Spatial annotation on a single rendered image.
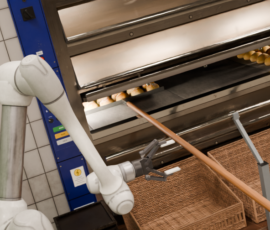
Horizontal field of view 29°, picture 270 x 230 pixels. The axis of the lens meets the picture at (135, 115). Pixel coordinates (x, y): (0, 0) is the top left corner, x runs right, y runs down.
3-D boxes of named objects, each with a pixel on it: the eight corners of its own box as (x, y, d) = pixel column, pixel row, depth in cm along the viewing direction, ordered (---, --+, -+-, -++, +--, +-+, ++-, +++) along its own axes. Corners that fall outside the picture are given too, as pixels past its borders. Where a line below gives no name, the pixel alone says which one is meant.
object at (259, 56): (223, 54, 386) (221, 47, 384) (277, 37, 398) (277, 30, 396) (268, 67, 330) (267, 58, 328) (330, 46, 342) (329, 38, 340)
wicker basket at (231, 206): (122, 227, 304) (111, 185, 295) (205, 193, 319) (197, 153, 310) (153, 268, 260) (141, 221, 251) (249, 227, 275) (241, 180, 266)
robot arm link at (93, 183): (118, 178, 234) (128, 193, 223) (85, 189, 230) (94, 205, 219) (114, 158, 229) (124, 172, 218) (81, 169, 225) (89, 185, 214)
